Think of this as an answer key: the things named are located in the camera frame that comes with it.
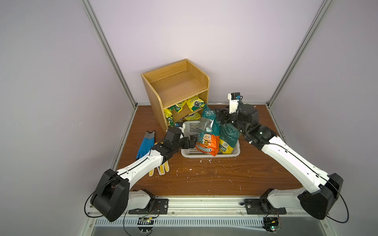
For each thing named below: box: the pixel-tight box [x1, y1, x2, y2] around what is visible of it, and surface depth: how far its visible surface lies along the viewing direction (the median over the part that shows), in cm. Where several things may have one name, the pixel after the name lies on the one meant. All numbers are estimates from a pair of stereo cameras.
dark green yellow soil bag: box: [219, 122, 240, 155], surface depth 87 cm
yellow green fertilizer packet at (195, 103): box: [186, 95, 206, 112], surface depth 96 cm
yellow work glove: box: [148, 160, 170, 177], surface depth 87 cm
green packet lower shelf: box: [163, 108, 174, 127], surface depth 83 cm
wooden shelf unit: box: [140, 58, 211, 134], surface depth 91 cm
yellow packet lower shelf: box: [184, 112, 202, 121], surface depth 108 cm
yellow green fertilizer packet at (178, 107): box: [168, 100, 187, 114], surface depth 92 cm
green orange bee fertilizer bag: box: [195, 103, 221, 157], surface depth 83 cm
